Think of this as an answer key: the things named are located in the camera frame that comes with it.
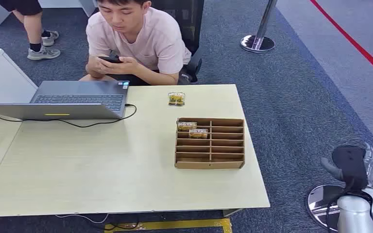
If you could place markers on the person's left hand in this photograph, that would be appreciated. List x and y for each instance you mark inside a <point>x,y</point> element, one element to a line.
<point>125,66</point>

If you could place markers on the person's right hand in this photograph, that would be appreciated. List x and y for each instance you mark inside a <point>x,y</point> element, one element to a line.
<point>101,67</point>

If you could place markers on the black smartphone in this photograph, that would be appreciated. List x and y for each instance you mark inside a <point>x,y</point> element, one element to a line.
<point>111,59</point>

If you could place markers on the person's right forearm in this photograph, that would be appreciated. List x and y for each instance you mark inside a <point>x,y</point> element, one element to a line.
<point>91,69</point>

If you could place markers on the person's left forearm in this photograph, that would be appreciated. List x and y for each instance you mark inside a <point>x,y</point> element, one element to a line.
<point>157,75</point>

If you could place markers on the seated person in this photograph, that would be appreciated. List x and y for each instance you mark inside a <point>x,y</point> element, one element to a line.
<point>148,35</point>

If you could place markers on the loose yellow hotel card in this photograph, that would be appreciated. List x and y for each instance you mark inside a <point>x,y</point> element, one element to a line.
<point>176,98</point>

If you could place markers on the standing person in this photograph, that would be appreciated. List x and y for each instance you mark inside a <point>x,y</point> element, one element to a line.
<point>33,29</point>

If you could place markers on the cardboard slotted card organizer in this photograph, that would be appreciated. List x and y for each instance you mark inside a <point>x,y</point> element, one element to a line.
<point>205,165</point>

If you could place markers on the grey open laptop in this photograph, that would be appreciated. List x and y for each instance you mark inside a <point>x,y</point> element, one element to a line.
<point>77,96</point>

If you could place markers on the white desk panel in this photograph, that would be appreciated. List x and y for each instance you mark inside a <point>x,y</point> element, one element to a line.
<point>70,4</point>

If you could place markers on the black office chair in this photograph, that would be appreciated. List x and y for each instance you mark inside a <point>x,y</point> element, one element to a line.
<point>191,19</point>

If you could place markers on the white cabinet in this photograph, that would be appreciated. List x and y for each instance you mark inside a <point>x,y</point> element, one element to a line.
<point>0,77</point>

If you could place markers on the yellow floor tape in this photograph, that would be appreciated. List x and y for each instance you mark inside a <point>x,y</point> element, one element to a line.
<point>180,224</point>

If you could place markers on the white table leg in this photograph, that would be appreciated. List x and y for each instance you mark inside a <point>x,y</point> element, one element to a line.
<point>232,212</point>

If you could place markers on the red floor tape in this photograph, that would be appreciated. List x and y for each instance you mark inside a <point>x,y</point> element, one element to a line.
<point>350,37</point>

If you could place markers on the chrome stanchion post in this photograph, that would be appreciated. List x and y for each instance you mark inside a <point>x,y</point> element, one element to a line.
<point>258,41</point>

